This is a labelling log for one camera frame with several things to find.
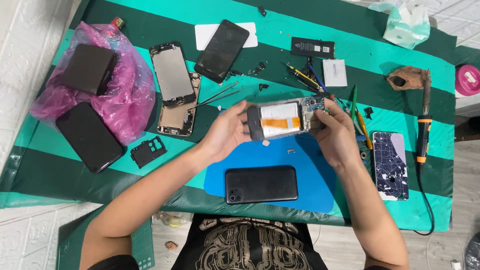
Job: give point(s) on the person's right hand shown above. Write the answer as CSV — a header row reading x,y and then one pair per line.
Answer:
x,y
339,138

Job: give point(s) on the person's left hand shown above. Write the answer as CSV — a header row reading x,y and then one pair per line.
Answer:
x,y
223,131

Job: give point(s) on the person's right fingers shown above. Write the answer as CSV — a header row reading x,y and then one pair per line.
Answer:
x,y
329,108

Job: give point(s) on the person's left fingers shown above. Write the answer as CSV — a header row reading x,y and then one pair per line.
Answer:
x,y
240,108

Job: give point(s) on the phone with exposed battery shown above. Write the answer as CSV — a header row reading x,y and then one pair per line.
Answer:
x,y
281,118

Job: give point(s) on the green pry tool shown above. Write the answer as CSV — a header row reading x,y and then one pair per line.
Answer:
x,y
354,101

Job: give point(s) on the metal tweezers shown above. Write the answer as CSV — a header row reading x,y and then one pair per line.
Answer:
x,y
215,95

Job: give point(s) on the small black plastic piece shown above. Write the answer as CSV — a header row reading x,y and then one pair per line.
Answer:
x,y
263,87
259,67
262,10
369,112

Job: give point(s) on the blue screwdriver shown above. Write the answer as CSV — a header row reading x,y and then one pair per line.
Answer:
x,y
317,77

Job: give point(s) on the small white battery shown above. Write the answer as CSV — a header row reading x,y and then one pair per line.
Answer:
x,y
335,73

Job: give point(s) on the yellow black screwdriver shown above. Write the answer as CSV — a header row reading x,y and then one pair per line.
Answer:
x,y
303,76

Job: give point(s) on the black phone screen panel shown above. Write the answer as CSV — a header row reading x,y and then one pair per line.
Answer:
x,y
222,50

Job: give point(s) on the black phone battery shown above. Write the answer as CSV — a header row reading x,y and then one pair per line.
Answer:
x,y
312,47

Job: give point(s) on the gold phone housing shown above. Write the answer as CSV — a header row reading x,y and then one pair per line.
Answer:
x,y
176,119

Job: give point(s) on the blue work mat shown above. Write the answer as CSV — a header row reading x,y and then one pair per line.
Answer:
x,y
311,176

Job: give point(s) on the green striped table cloth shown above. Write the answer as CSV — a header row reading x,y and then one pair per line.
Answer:
x,y
375,48

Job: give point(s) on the silver phone screen back plate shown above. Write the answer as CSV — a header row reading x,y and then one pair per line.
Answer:
x,y
172,73

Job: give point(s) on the black phone back cover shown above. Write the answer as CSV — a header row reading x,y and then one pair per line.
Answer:
x,y
261,184

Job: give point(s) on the white card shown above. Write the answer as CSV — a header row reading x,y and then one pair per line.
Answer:
x,y
204,35

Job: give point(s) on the map patterned phone case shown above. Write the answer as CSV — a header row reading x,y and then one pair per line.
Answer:
x,y
390,167

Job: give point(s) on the brown soldering iron stand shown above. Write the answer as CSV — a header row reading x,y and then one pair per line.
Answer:
x,y
410,78

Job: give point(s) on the black orange soldering iron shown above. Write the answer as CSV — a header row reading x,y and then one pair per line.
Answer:
x,y
425,131

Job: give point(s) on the pink plastic bag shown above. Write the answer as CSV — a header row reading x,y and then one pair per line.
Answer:
x,y
129,90

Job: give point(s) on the green white tissue pack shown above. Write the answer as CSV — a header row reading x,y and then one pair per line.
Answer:
x,y
407,26

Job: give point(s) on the clear plastic bag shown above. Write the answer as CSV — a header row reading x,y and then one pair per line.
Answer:
x,y
172,219

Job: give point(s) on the person's black printed shirt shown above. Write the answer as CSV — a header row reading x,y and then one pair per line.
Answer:
x,y
247,243

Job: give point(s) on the pink round container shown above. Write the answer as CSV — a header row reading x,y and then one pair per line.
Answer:
x,y
468,80

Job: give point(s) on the red lighter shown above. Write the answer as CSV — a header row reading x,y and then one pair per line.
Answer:
x,y
117,24

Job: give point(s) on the small brown object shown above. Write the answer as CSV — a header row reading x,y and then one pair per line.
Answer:
x,y
171,245

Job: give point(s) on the black smartphone with rounded corners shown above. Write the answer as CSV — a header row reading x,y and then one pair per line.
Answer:
x,y
89,137

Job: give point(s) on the dark brown box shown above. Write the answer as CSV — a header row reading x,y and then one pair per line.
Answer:
x,y
89,69

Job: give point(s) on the green cutting mat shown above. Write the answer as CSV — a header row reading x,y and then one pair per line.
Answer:
x,y
142,243

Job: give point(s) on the dark bag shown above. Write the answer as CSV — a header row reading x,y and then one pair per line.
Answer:
x,y
473,253

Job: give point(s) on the small metal bracket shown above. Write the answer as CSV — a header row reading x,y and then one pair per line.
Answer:
x,y
291,151

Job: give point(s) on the black plastic phone inner frame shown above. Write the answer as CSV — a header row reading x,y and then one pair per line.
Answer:
x,y
149,152

